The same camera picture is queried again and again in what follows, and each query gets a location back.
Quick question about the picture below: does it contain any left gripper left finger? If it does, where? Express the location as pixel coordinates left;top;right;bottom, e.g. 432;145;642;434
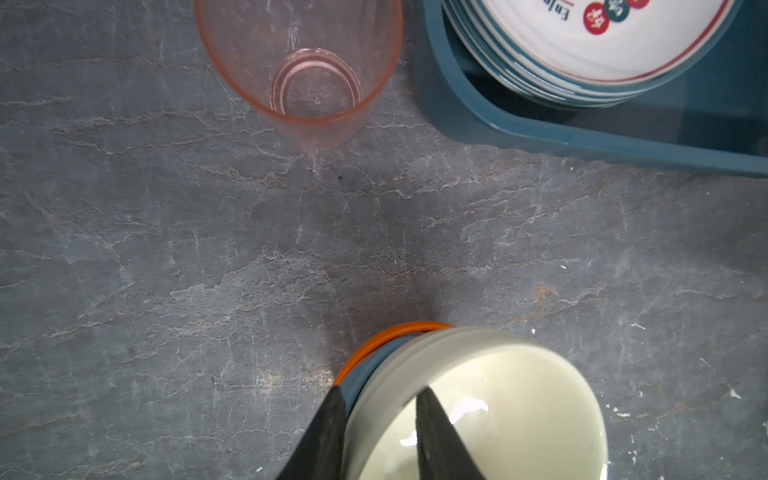
277;385;347;480

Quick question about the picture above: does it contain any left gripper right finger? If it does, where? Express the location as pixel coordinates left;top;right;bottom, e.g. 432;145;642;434
415;387;484;480

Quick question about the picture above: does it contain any blue bowl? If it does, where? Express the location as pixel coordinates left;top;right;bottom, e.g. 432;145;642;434
340;334;417;416

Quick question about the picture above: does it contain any cream bowl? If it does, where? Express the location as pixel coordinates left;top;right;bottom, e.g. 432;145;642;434
342;327;608;479

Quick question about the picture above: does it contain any orange bowl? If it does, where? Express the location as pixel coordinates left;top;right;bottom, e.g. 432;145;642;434
333;321;452;386

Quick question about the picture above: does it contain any teal plastic bin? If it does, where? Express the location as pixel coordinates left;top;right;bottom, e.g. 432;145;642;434
412;1;767;178

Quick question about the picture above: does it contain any pink plastic cup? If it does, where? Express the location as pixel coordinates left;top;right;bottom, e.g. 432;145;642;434
194;0;404;150

